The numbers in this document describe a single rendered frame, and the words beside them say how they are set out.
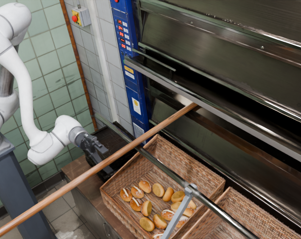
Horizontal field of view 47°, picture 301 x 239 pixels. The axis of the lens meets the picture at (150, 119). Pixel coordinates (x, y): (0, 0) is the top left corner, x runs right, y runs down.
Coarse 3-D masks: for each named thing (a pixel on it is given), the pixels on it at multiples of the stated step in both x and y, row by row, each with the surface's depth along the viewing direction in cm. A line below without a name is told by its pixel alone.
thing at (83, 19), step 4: (76, 8) 217; (84, 8) 216; (72, 12) 219; (76, 12) 214; (80, 12) 213; (84, 12) 214; (88, 12) 216; (76, 16) 216; (80, 16) 214; (84, 16) 215; (88, 16) 217; (80, 20) 216; (84, 20) 217; (88, 20) 219; (80, 24) 218; (84, 24) 218; (88, 24) 220
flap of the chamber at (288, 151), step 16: (128, 64) 177; (176, 64) 174; (160, 80) 160; (176, 80) 159; (192, 80) 160; (208, 80) 160; (192, 96) 147; (208, 96) 147; (224, 96) 147; (240, 96) 147; (240, 112) 136; (256, 112) 136; (272, 112) 137; (240, 128) 131; (272, 128) 127; (288, 128) 128; (272, 144) 122
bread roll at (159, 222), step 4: (156, 216) 192; (160, 216) 195; (156, 220) 191; (160, 220) 190; (164, 220) 193; (156, 224) 190; (160, 224) 189; (164, 224) 189; (160, 228) 190; (164, 228) 190
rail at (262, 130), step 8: (128, 56) 176; (136, 64) 171; (144, 64) 168; (152, 72) 163; (168, 80) 156; (184, 88) 149; (200, 96) 143; (208, 104) 140; (216, 104) 137; (224, 112) 135; (232, 112) 132; (240, 120) 130; (248, 120) 128; (256, 128) 125; (264, 128) 124; (272, 136) 121; (280, 136) 120; (288, 144) 116; (296, 144) 116; (296, 152) 115
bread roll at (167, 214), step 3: (162, 210) 197; (165, 210) 196; (168, 210) 195; (171, 210) 195; (162, 213) 196; (165, 213) 195; (168, 213) 194; (171, 213) 194; (174, 213) 194; (162, 216) 196; (165, 216) 194; (168, 216) 194; (171, 216) 193; (165, 219) 195; (168, 219) 194; (171, 219) 194
